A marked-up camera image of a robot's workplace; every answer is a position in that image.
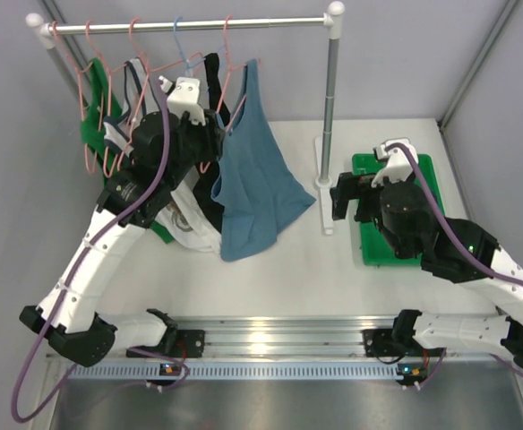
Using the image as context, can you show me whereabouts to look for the blue tank top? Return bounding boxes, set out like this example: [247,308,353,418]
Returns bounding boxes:
[211,60,315,262]

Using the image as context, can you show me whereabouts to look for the pink hanger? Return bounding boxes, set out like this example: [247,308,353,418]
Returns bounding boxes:
[115,17,206,176]
[198,15,262,174]
[81,21,123,182]
[52,21,98,175]

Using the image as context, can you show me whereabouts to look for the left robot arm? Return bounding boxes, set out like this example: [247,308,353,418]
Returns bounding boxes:
[20,109,225,367]

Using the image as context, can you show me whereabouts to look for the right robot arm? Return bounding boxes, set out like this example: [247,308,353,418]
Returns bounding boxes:
[330,172,523,369]

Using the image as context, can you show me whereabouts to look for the black tank top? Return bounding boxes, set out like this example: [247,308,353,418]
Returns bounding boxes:
[193,53,224,233]

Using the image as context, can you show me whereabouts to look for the white printed tank top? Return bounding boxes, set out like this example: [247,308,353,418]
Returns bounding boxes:
[104,58,220,254]

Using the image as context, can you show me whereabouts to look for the green tank top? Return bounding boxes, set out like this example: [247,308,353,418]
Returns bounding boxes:
[79,57,176,245]

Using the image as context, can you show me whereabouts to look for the green plastic tray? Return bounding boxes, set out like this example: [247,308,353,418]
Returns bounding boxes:
[352,153,445,267]

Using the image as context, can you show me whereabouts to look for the white garment rack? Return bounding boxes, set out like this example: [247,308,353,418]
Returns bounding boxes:
[25,1,345,236]

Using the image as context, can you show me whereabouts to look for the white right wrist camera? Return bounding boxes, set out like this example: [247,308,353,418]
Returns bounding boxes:
[371,138,418,188]

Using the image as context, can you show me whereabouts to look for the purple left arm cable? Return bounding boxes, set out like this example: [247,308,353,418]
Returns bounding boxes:
[9,78,189,425]

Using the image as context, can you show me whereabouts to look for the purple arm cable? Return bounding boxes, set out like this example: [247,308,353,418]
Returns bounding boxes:
[9,78,189,425]
[386,142,523,391]

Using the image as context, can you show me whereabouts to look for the blue wire hanger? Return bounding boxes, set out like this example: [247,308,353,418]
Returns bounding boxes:
[173,16,206,78]

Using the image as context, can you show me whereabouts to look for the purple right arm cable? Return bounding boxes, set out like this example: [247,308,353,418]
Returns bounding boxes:
[386,142,523,391]

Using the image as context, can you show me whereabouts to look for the aluminium rail base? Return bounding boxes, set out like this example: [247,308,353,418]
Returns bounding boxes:
[46,315,523,359]

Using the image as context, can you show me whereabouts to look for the perforated cable duct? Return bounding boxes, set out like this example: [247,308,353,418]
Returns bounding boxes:
[63,360,428,382]

